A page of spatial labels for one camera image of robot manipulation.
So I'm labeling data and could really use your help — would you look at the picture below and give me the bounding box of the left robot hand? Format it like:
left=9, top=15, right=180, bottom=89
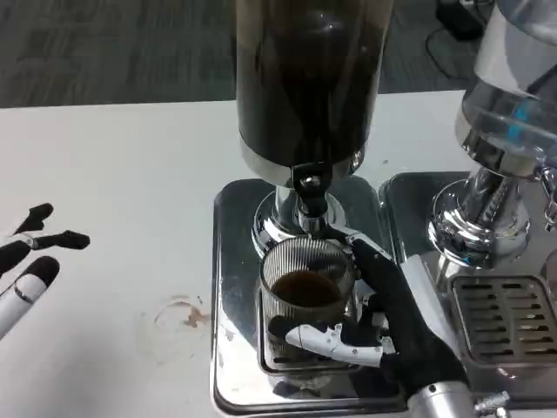
left=0, top=202, right=91, bottom=340

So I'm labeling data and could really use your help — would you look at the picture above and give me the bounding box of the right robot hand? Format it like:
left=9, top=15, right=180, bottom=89
left=267, top=224, right=470, bottom=393

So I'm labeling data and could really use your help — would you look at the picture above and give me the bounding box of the clear ribbed glass cup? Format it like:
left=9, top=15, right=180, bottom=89
left=259, top=237, right=359, bottom=349

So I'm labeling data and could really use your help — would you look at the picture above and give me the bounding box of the chrome dispenser tap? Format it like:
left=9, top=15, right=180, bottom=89
left=537, top=165, right=557, bottom=232

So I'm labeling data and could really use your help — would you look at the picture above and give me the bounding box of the clear drink dispenser steel base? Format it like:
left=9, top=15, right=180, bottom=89
left=378, top=0, right=557, bottom=418

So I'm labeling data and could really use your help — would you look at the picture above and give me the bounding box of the dark drink dispenser steel base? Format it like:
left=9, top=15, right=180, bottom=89
left=211, top=0, right=413, bottom=415

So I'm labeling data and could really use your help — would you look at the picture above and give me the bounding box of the black box on floor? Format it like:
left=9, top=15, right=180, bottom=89
left=435, top=0, right=485, bottom=39

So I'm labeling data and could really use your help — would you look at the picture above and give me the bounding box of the black dispenser tap handle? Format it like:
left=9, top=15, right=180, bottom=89
left=291, top=161, right=332, bottom=218

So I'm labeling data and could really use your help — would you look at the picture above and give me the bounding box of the black floor cable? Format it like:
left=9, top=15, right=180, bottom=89
left=425, top=24, right=476, bottom=80

